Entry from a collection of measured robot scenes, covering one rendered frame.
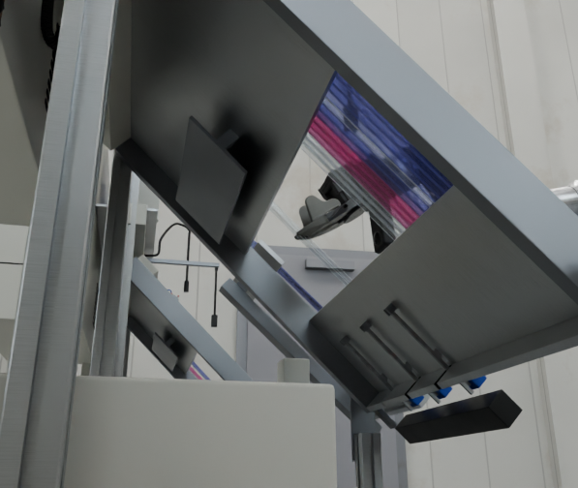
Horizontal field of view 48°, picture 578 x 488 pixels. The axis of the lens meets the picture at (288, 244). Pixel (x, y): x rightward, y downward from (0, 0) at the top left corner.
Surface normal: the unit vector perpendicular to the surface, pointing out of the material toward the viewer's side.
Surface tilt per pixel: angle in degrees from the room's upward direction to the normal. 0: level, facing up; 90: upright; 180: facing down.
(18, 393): 90
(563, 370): 90
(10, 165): 180
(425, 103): 90
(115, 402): 90
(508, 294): 136
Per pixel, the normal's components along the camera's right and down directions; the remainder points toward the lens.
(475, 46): 0.18, -0.35
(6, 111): 0.00, 0.93
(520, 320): -0.68, 0.61
